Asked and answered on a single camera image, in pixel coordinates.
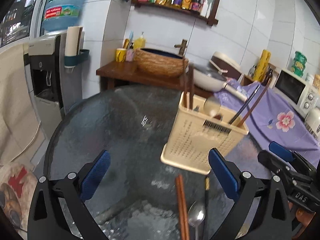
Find yellow roll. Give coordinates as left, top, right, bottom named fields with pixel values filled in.
left=253, top=49, right=271, bottom=82

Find cream pot with lid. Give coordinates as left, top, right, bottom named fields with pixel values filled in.
left=189, top=63, right=247, bottom=102

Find woven pattern basin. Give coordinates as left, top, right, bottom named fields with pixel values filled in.
left=134, top=48, right=189, bottom=77

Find yellow mug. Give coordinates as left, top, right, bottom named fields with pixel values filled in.
left=116, top=48, right=127, bottom=62

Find purple floral cloth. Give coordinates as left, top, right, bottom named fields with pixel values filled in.
left=214, top=79, right=319, bottom=167

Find white microwave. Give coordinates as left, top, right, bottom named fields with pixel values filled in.
left=273, top=69, right=319, bottom=119

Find blue water jug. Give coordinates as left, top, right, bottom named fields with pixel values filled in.
left=42, top=0, right=85, bottom=32

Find wooden wall shelf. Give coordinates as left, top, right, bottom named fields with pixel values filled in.
left=131, top=0, right=228, bottom=27

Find black gold-tip chopstick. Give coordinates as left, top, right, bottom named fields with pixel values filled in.
left=201, top=176, right=210, bottom=240

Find brown white rice cooker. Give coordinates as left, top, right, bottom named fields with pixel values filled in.
left=209, top=51, right=242, bottom=80

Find wooden handle metal spoon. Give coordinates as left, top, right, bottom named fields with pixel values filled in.
left=214, top=114, right=223, bottom=120

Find yellow oil bottle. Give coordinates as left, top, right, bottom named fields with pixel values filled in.
left=181, top=0, right=191, bottom=10

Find brass faucet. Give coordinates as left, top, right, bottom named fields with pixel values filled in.
left=174, top=39, right=188, bottom=56

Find translucent plastic spoon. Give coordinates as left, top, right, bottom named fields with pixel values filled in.
left=203, top=96, right=221, bottom=118

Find dark soy sauce bottle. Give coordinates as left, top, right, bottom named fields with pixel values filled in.
left=189, top=0, right=204, bottom=13

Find round glass table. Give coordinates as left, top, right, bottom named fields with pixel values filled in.
left=43, top=84, right=271, bottom=240

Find green stacked containers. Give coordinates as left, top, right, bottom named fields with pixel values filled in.
left=290, top=51, right=307, bottom=77

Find brown glass bottle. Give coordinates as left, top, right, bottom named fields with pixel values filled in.
left=261, top=67, right=273, bottom=86

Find cream plastic utensil holder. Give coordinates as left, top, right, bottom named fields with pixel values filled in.
left=160, top=94, right=249, bottom=175

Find round printed stool cushion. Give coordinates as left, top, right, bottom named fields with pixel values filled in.
left=1, top=163, right=37, bottom=239

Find yellow soap bottle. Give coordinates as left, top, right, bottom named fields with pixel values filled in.
left=133, top=32, right=146, bottom=50

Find white kettle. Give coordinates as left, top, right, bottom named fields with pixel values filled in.
left=304, top=107, right=320, bottom=141

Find right hand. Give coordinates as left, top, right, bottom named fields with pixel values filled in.
left=292, top=208, right=319, bottom=239

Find wooden counter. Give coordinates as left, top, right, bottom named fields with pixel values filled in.
left=96, top=60, right=216, bottom=99

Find steel spoon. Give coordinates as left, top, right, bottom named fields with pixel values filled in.
left=188, top=202, right=206, bottom=240

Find paper cup stack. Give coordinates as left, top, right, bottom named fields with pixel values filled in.
left=64, top=26, right=83, bottom=68

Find water dispenser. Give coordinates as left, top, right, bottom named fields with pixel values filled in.
left=28, top=32, right=82, bottom=139

